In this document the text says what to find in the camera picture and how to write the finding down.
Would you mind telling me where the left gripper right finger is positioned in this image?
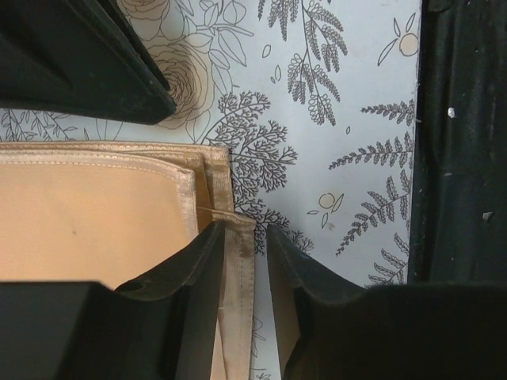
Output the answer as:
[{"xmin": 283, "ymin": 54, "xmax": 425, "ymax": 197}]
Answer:
[{"xmin": 266, "ymin": 225, "xmax": 506, "ymax": 379}]

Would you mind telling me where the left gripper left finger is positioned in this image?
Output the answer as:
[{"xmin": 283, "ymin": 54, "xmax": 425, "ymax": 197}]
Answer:
[{"xmin": 1, "ymin": 222, "xmax": 225, "ymax": 379}]

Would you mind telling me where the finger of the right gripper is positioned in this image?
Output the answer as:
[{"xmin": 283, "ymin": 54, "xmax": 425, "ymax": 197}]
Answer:
[{"xmin": 1, "ymin": 1, "xmax": 176, "ymax": 125}]

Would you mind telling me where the orange satin napkin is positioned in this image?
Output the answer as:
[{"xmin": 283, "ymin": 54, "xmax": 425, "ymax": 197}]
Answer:
[{"xmin": 1, "ymin": 142, "xmax": 256, "ymax": 379}]

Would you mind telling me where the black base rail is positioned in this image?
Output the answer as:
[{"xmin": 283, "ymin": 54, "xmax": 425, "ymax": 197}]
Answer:
[{"xmin": 408, "ymin": 1, "xmax": 506, "ymax": 283}]

